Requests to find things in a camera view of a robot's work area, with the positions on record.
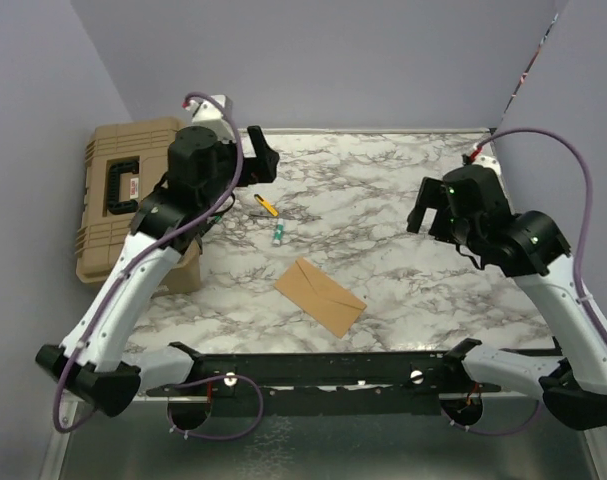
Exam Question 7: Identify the yellow utility knife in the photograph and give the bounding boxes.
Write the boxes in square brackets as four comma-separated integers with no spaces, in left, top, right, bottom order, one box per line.
[254,194,279,217]

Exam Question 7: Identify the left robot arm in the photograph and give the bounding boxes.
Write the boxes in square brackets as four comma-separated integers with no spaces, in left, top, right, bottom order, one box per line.
[36,126,279,417]

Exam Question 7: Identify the purple cable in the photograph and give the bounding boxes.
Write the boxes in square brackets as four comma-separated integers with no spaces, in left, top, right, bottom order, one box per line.
[51,91,264,442]
[440,127,607,436]

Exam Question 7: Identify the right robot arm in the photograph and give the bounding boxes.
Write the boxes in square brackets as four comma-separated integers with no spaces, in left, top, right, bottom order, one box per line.
[407,164,607,431]

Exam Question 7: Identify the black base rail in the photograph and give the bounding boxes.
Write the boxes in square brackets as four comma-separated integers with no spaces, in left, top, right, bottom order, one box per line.
[148,351,473,417]

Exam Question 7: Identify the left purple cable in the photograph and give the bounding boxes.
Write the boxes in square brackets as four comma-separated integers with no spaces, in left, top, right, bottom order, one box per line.
[51,91,264,442]

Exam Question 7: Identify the tan plastic tool case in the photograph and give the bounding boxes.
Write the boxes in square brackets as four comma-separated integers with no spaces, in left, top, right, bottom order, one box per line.
[75,117,184,289]

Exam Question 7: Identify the green white glue stick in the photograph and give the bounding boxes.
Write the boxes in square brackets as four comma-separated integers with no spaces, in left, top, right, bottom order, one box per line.
[272,218,285,246]

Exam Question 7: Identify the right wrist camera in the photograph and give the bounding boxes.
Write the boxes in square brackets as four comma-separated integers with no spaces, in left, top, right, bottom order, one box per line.
[463,150,502,177]

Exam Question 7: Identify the brown paper envelope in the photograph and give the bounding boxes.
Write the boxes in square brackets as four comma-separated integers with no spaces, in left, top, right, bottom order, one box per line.
[274,258,367,338]

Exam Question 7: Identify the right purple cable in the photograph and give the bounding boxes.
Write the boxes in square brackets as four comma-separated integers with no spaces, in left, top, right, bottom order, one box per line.
[440,127,607,436]

